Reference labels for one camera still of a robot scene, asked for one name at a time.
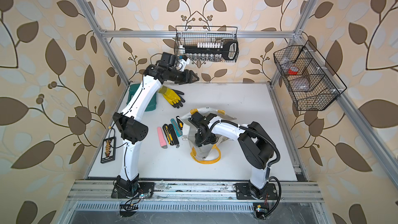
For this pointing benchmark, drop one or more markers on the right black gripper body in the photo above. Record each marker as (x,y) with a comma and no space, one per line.
(201,138)

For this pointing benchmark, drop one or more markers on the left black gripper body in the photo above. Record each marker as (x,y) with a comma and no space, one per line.
(175,75)

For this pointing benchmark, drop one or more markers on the white canvas pouch yellow handles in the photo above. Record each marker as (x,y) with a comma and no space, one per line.
(207,154)

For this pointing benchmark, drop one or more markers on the teal utility knife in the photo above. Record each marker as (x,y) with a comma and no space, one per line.
(176,127)

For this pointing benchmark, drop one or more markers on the pink utility knife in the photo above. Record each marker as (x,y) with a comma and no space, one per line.
(162,140)

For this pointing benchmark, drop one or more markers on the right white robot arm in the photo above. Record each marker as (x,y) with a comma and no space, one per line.
(258,148)

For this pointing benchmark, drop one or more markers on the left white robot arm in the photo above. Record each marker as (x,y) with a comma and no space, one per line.
(128,121)

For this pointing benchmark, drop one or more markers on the short black yellow utility knife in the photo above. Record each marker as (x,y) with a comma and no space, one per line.
(179,122)

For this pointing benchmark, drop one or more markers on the long black utility knife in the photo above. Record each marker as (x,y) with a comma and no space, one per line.
(173,135)

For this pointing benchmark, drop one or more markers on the yellow and grey work glove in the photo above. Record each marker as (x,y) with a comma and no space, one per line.
(173,97)

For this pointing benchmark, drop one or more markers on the socket set in basket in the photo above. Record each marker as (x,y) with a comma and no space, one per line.
(223,50)

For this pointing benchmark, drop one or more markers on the black tray with bits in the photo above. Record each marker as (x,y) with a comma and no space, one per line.
(108,150)

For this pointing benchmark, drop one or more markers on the red item in basket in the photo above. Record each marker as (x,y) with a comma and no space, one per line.
(293,70)

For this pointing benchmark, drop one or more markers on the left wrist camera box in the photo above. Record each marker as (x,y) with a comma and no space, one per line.
(172,61)

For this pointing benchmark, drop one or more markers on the back black wire basket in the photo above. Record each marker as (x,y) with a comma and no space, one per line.
(191,35)

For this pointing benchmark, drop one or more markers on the black wire basket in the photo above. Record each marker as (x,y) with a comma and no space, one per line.
(191,35)
(317,85)

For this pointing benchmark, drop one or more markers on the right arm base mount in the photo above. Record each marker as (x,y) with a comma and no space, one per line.
(247,191)

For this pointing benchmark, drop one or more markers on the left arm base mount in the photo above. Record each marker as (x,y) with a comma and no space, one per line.
(125,189)

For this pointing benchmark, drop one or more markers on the right black wire basket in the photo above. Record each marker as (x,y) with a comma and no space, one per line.
(317,85)

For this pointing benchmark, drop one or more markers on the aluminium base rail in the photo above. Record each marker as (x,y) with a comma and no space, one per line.
(202,191)

